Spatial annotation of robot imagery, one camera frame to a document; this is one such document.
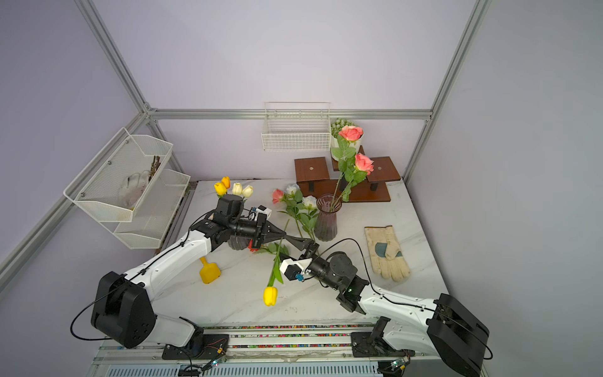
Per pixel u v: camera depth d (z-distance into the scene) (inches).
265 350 28.9
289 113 36.4
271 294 21.8
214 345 28.7
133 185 30.9
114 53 29.9
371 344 28.9
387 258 36.4
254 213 28.7
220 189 30.1
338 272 21.7
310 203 41.3
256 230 27.0
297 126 37.4
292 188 43.5
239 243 36.3
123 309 16.2
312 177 40.1
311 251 24.5
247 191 30.8
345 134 30.9
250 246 36.8
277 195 43.6
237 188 30.7
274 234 28.7
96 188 27.5
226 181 30.8
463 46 29.4
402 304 19.2
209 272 35.1
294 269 22.6
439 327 16.3
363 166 30.8
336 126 34.7
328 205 35.5
